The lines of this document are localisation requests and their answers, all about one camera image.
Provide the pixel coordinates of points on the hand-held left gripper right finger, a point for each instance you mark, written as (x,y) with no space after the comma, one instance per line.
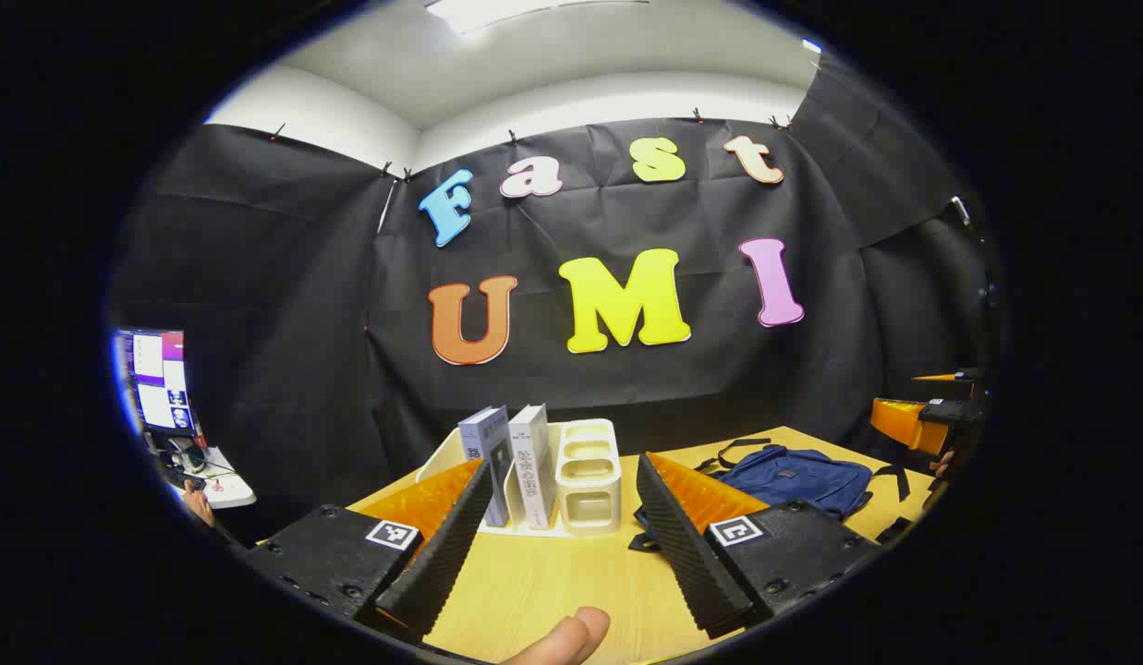
(687,554)

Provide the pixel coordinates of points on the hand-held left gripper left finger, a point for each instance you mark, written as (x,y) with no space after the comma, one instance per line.
(442,563)

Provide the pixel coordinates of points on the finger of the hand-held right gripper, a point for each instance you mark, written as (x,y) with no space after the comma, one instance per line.
(945,377)
(904,423)

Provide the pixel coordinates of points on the white plastic bookshelf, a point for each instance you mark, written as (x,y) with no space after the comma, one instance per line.
(589,499)

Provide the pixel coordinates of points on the blue schoolbag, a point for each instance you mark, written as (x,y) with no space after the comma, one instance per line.
(793,476)

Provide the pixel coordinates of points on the blue-grey cover book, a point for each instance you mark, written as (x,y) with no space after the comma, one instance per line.
(486,443)

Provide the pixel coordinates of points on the white cover book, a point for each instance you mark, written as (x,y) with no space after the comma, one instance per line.
(532,462)

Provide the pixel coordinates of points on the computer monitor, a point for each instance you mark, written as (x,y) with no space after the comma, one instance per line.
(160,379)

